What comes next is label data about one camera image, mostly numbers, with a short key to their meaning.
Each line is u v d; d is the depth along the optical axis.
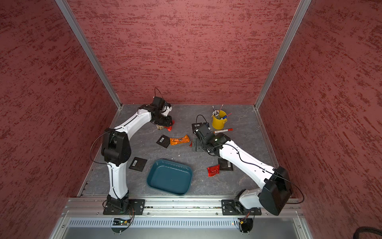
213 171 0.83
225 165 0.89
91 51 0.88
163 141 1.00
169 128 0.97
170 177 0.82
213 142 0.55
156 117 0.76
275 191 0.40
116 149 0.53
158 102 0.78
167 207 0.76
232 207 0.73
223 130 1.03
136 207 0.74
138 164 0.90
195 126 1.07
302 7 0.71
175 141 0.97
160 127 1.06
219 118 1.00
